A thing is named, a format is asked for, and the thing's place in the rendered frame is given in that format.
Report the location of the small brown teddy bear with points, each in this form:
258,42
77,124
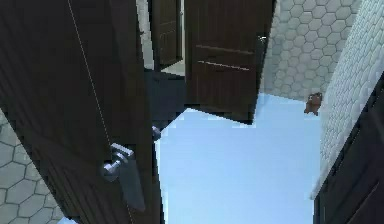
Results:
313,102

